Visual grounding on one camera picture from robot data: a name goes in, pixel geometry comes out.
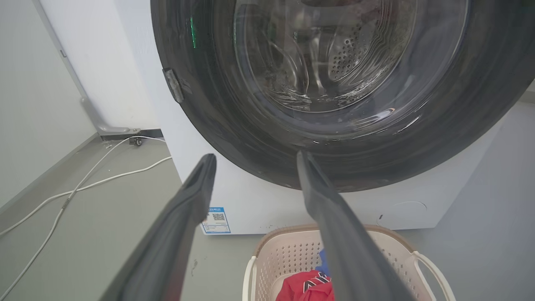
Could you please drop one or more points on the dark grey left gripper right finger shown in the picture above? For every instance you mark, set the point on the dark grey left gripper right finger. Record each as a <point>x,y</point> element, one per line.
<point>347,246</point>

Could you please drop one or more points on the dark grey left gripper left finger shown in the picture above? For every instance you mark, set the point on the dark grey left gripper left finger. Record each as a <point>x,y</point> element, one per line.
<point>167,246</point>

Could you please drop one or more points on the white washing machine body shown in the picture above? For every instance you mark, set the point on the white washing machine body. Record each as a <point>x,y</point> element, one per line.
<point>250,200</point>

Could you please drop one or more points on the round dark washing machine door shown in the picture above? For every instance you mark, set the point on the round dark washing machine door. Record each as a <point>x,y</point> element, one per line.
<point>234,125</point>

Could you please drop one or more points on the blue garment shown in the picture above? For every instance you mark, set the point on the blue garment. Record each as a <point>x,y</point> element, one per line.
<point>324,264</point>

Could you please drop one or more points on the blue energy label sticker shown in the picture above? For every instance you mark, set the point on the blue energy label sticker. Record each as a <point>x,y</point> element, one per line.
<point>216,220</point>

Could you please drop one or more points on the red garment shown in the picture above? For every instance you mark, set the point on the red garment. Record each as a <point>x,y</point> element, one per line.
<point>307,287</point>

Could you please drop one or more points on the beige plastic laundry basket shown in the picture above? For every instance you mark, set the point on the beige plastic laundry basket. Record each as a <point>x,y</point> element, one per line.
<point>288,255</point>

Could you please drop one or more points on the small black caster wheel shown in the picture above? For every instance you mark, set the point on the small black caster wheel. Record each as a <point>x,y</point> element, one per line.
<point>136,141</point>

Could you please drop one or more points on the grey metal stand leg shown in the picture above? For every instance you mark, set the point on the grey metal stand leg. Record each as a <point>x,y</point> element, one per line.
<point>85,102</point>

